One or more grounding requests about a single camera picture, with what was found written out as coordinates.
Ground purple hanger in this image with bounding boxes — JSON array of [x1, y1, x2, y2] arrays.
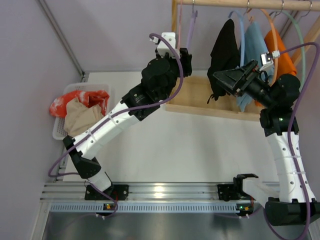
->
[[186, 0, 198, 50]]

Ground beige trousers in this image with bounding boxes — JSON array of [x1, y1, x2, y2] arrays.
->
[[64, 98, 104, 137]]

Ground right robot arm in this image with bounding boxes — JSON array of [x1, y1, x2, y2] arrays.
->
[[209, 60, 320, 226]]

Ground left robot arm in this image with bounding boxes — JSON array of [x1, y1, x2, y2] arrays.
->
[[63, 47, 192, 195]]

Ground orange hanger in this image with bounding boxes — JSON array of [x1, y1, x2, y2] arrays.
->
[[248, 0, 286, 83]]

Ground black trousers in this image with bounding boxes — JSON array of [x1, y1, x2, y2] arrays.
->
[[207, 19, 241, 103]]

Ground orange trousers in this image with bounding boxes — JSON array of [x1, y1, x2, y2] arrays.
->
[[254, 28, 298, 107]]

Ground light blue trousers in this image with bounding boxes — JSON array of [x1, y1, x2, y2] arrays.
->
[[236, 21, 275, 112]]

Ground pink hanger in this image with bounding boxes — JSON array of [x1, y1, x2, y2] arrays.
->
[[177, 0, 183, 50]]

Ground blue hanger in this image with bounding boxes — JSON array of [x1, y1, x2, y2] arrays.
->
[[228, 10, 246, 67]]

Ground green hanger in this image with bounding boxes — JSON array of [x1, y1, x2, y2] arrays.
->
[[269, 0, 313, 87]]

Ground wooden clothes rack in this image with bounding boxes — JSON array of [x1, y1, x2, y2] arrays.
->
[[165, 0, 320, 121]]

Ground red white cloth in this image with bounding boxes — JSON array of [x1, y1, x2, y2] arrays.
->
[[49, 90, 110, 118]]

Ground white plastic basket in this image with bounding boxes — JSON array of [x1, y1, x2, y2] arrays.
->
[[52, 82, 110, 141]]

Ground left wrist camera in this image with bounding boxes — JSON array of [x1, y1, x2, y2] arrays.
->
[[149, 32, 178, 59]]

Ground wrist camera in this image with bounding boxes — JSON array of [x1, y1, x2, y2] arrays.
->
[[149, 32, 178, 59], [259, 50, 280, 72]]

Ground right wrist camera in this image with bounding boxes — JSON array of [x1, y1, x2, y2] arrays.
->
[[259, 50, 280, 72]]

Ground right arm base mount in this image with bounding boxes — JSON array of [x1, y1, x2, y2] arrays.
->
[[217, 184, 241, 202]]

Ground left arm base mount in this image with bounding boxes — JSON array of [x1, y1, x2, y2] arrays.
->
[[84, 184, 129, 201]]

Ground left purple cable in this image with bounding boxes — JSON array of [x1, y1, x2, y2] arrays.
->
[[47, 32, 185, 218]]

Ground purple cable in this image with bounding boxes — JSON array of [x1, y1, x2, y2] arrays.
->
[[47, 32, 185, 218], [263, 42, 320, 240]]

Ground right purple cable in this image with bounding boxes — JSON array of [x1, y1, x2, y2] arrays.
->
[[263, 42, 320, 240]]

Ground grey cable duct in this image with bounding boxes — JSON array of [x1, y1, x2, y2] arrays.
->
[[49, 201, 241, 214]]

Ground aluminium rail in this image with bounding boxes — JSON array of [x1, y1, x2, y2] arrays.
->
[[40, 181, 220, 202]]

